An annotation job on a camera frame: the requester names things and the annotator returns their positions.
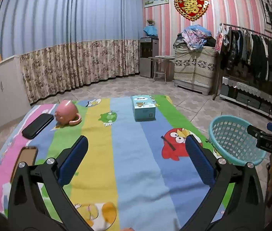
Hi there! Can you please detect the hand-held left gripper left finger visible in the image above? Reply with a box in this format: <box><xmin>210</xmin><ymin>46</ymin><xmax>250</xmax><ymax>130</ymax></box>
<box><xmin>7</xmin><ymin>135</ymin><xmax>95</xmax><ymax>231</ymax></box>

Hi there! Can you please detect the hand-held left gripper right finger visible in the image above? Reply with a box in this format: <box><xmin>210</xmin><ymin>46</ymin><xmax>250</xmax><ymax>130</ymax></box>
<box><xmin>179</xmin><ymin>134</ymin><xmax>265</xmax><ymax>231</ymax></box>

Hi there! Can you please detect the teal plastic basket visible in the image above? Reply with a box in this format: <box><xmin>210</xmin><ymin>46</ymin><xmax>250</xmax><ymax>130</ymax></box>
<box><xmin>209</xmin><ymin>115</ymin><xmax>272</xmax><ymax>166</ymax></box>

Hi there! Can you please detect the low cabinet with lace cloth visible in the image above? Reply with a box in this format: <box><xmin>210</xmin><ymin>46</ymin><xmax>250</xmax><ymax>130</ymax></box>
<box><xmin>219</xmin><ymin>76</ymin><xmax>272</xmax><ymax>121</ymax></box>

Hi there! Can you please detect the brown flat cardboard box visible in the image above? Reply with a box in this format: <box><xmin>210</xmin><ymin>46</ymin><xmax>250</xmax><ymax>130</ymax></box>
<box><xmin>10</xmin><ymin>147</ymin><xmax>38</xmax><ymax>183</ymax></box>

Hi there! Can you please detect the black zip case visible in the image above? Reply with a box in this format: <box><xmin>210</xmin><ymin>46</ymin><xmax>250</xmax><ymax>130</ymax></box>
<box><xmin>22</xmin><ymin>113</ymin><xmax>54</xmax><ymax>139</ymax></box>

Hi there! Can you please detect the striped cartoon printed blanket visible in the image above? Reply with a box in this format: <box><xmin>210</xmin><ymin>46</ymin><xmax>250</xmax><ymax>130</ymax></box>
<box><xmin>0</xmin><ymin>95</ymin><xmax>237</xmax><ymax>231</ymax></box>

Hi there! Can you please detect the light blue tissue box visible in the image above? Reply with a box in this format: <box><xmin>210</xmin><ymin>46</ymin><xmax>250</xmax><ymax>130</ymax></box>
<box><xmin>131</xmin><ymin>95</ymin><xmax>157</xmax><ymax>122</ymax></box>

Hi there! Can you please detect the clothes rack with dark clothes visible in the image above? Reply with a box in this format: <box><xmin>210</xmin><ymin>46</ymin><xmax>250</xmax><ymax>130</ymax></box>
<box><xmin>213</xmin><ymin>23</ymin><xmax>272</xmax><ymax>101</ymax></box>

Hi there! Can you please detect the chest with patterned cover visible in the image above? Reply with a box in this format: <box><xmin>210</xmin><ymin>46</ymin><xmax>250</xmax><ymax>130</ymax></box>
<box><xmin>173</xmin><ymin>45</ymin><xmax>217</xmax><ymax>95</ymax></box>

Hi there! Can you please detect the small round side table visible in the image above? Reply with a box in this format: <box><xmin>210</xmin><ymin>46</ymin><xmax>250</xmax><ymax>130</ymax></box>
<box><xmin>148</xmin><ymin>56</ymin><xmax>175</xmax><ymax>83</ymax></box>

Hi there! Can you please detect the red white hanging bag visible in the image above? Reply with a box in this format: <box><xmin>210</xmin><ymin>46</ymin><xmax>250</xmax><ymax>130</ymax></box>
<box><xmin>215</xmin><ymin>28</ymin><xmax>224</xmax><ymax>53</ymax></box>

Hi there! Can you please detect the pile of folded clothes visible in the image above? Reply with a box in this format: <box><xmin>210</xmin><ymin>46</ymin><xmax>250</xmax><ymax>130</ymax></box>
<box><xmin>174</xmin><ymin>24</ymin><xmax>217</xmax><ymax>51</ymax></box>

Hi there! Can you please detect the grey water dispenser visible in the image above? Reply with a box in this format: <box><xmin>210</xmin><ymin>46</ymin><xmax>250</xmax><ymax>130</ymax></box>
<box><xmin>139</xmin><ymin>37</ymin><xmax>159</xmax><ymax>79</ymax></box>

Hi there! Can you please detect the blue and floral curtain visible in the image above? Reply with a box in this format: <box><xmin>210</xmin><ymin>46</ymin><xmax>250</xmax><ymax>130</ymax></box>
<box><xmin>0</xmin><ymin>0</ymin><xmax>144</xmax><ymax>104</ymax></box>

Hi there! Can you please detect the blue covered plant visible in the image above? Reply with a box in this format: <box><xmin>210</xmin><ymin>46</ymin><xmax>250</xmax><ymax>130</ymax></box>
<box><xmin>143</xmin><ymin>19</ymin><xmax>159</xmax><ymax>38</ymax></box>

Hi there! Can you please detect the red heart wall decoration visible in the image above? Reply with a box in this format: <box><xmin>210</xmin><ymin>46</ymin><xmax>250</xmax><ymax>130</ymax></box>
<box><xmin>174</xmin><ymin>0</ymin><xmax>210</xmax><ymax>21</ymax></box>

